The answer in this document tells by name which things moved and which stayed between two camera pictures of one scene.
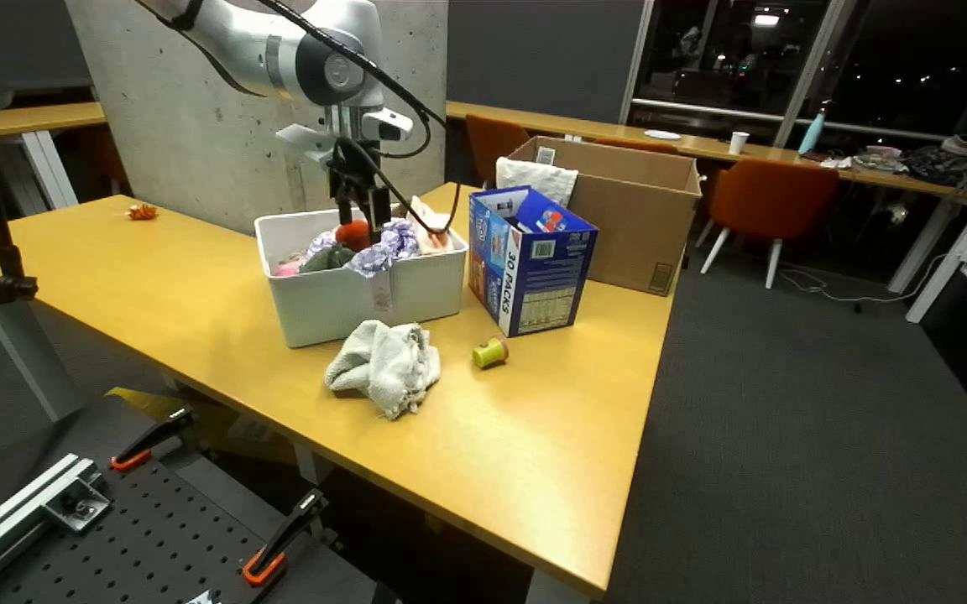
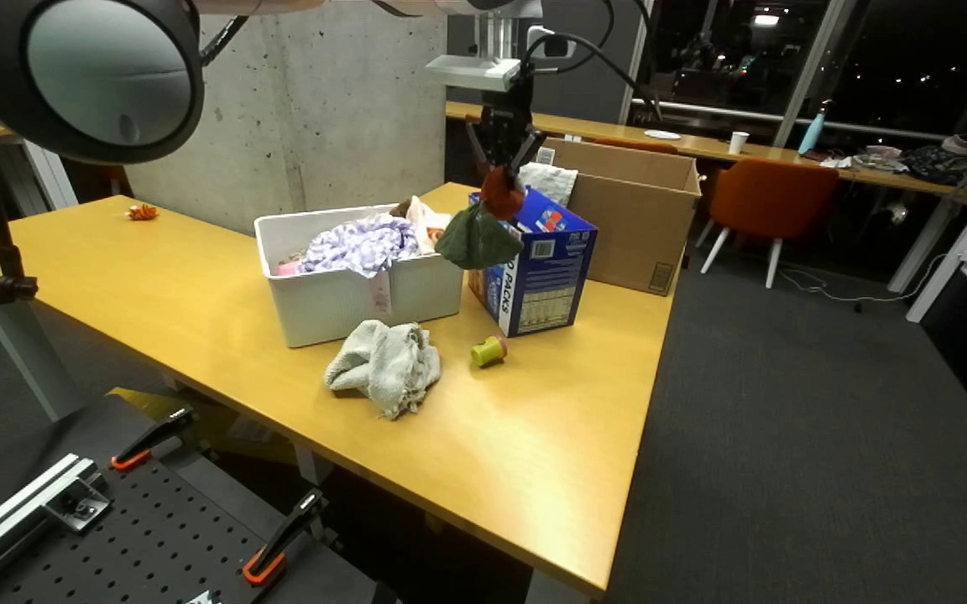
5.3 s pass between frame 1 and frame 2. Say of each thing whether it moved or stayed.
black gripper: moved
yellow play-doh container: stayed
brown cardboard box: stayed
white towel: stayed
